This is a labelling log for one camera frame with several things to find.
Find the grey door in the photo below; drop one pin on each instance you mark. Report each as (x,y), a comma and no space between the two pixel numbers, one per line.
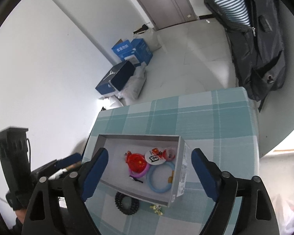
(167,13)

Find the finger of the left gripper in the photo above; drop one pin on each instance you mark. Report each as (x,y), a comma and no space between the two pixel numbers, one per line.
(61,172)
(68,161)

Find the grey cardboard box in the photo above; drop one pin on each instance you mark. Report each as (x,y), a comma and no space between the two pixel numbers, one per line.
(151,168)

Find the red China pin badge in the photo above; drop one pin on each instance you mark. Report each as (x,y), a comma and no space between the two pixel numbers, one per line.
(136,162)

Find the dark blue shoe box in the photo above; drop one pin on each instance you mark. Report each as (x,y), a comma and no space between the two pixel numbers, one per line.
(116,78)

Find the white shopping bag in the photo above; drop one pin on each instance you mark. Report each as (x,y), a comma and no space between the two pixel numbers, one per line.
(149,36)

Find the red cartoon charm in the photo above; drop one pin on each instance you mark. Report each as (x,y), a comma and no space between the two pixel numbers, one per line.
(168,154)

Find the left human hand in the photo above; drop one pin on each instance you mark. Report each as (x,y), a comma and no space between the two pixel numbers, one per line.
(21,214)

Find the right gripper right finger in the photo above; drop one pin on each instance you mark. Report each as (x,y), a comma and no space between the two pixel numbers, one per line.
(219,186)

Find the blue cardboard carton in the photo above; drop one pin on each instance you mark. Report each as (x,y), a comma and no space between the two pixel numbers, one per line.
(135,51)

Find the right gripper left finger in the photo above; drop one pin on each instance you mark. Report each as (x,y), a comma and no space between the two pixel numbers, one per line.
(79,186)

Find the small cartoon figure charm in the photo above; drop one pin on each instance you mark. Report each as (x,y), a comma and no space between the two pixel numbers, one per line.
(157,209)

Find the black backpack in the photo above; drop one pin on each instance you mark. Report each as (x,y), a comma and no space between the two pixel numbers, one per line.
(256,43)

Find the white China pin badge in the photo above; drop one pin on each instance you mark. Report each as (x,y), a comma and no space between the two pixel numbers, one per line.
(154,157)

